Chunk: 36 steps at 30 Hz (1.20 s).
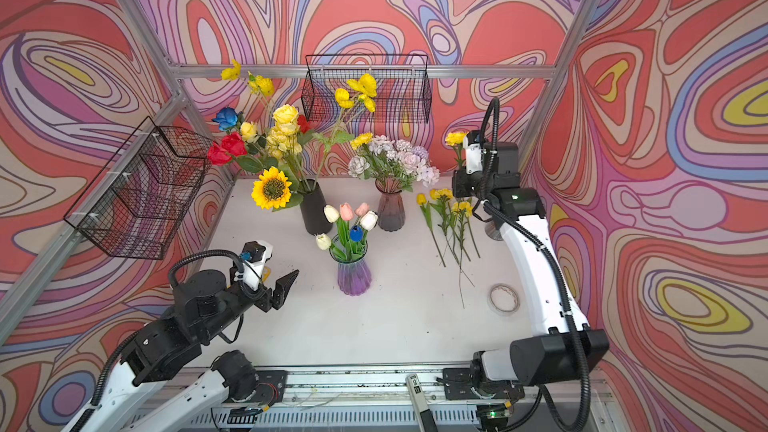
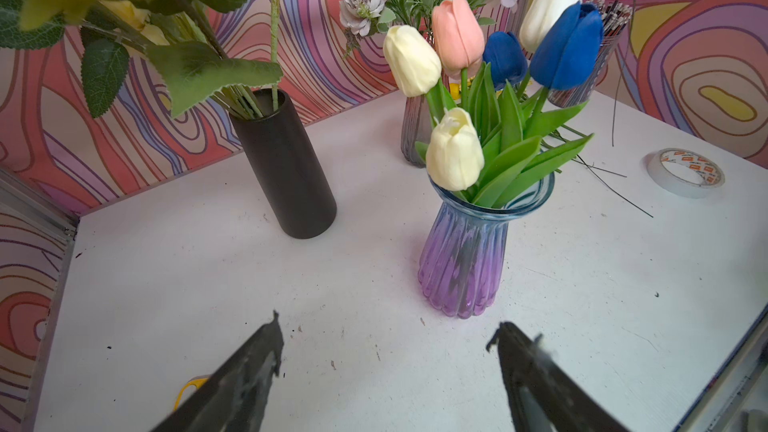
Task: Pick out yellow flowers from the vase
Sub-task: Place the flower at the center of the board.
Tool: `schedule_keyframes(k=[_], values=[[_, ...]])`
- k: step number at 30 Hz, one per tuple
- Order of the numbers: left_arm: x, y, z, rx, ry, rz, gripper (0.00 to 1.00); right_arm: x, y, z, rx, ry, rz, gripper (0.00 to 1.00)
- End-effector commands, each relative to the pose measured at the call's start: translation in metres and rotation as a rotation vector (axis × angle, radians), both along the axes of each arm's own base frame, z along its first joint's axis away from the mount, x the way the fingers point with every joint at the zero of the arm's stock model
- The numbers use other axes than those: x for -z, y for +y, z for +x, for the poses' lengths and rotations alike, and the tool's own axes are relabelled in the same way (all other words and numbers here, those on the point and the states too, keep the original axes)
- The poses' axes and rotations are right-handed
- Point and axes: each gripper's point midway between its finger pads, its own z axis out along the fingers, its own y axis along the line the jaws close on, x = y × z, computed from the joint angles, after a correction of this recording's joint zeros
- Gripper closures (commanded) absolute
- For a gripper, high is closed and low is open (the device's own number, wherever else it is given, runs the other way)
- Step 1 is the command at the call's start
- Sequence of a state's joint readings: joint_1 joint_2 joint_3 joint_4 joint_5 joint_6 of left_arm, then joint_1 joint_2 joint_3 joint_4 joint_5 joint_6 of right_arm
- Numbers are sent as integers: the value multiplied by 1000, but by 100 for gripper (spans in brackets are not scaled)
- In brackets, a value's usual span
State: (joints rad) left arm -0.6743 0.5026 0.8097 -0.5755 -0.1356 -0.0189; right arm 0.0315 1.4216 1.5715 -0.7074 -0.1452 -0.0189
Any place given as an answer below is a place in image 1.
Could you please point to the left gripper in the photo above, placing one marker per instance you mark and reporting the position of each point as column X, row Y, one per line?
column 269, row 299

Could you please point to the white tape roll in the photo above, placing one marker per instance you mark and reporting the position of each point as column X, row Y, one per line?
column 503, row 299

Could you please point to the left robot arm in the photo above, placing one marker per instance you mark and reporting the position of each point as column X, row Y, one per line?
column 212, row 290

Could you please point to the black wire basket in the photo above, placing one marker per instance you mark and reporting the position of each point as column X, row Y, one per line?
column 404, row 87
column 137, row 203

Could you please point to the back black wire basket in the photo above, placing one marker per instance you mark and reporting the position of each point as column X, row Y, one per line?
column 404, row 87

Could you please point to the blue tulip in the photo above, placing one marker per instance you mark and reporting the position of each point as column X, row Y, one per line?
column 356, row 234

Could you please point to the red grey glass vase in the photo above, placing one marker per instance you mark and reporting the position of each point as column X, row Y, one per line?
column 391, row 211

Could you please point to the purple glass tulip vase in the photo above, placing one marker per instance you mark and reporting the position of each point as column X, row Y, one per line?
column 353, row 274

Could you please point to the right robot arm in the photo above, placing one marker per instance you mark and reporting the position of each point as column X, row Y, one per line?
column 561, row 349

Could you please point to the yellow tulip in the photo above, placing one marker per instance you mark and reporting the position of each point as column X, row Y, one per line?
column 471, row 235
column 441, row 201
column 425, row 207

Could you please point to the yellow carnation stem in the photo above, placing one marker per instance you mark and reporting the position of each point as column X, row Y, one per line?
column 455, row 141
column 461, row 212
column 454, row 217

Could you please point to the mixed rose bouquet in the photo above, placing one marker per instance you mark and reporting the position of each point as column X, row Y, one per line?
column 254, row 148

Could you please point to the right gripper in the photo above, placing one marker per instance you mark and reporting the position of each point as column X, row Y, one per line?
column 460, row 189

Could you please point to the yellow and lilac bouquet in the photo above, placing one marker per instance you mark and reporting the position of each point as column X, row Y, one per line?
column 393, row 162

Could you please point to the patterned pen cup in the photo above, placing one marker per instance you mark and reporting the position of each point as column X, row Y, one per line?
column 493, row 232

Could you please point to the black vase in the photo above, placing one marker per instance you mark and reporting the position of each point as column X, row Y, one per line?
column 312, row 210

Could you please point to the sunflower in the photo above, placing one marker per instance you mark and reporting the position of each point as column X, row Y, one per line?
column 272, row 190

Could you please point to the tulip bunch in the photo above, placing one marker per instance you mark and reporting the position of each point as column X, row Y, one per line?
column 343, row 219

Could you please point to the tool on front rail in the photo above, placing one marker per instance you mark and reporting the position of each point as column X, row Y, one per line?
column 422, row 413

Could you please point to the left black wire basket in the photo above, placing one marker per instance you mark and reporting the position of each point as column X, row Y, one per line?
column 137, row 203

